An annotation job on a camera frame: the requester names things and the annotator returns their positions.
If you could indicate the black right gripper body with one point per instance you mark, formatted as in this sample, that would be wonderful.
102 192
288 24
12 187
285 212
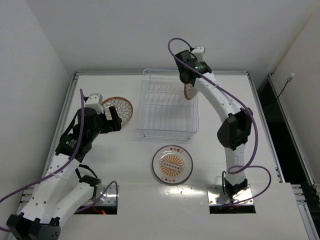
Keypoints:
189 81

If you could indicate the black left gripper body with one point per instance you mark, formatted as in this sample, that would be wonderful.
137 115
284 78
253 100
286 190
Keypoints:
111 121

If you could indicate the large flower pattern plate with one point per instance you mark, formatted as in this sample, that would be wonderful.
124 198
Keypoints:
190 92

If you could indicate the sunburst pattern plate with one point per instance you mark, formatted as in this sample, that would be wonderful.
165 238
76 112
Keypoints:
172 165

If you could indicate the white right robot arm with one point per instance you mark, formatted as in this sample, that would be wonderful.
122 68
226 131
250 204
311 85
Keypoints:
236 123

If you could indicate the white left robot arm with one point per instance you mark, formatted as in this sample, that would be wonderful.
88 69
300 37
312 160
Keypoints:
45 213

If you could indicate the small flower pattern plate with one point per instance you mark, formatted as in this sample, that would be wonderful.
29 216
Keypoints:
123 107

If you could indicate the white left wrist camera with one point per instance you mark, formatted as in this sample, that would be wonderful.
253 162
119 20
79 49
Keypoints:
94 101

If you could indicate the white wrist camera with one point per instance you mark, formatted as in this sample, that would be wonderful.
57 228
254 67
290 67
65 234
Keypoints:
199 52
94 101

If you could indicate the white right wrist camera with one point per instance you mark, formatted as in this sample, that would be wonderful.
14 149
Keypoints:
199 52

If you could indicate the white wire dish rack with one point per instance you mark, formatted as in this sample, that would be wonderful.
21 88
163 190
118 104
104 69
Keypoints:
164 112

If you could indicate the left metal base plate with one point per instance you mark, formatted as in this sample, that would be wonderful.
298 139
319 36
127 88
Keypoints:
107 195

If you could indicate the metal base plate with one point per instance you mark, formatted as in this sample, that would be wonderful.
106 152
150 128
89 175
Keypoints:
107 195
216 196

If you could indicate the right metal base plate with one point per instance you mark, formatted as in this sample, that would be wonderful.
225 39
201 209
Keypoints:
216 196

